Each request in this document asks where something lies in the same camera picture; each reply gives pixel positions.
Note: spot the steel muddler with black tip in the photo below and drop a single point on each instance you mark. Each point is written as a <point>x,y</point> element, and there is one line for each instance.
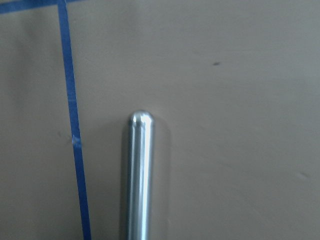
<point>139,179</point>

